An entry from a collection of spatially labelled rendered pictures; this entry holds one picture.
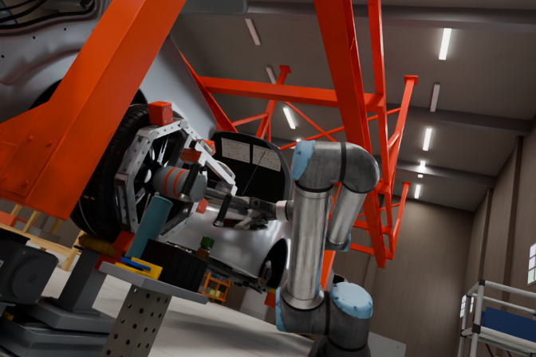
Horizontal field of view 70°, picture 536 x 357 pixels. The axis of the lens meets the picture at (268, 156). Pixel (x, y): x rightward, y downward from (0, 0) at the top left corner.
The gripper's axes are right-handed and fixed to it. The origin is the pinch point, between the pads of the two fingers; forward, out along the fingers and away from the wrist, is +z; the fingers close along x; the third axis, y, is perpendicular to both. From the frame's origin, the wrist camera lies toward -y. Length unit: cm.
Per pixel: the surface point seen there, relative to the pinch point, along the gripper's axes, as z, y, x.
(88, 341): 45, -15, -59
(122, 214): 33.4, -31.3, -14.1
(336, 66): -10, 141, 235
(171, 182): 20.2, -23.6, 4.2
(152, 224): 18.4, -29.4, -18.1
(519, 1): -269, 366, 554
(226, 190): 5.6, -1.6, 10.5
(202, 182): 10.2, -15.8, 7.2
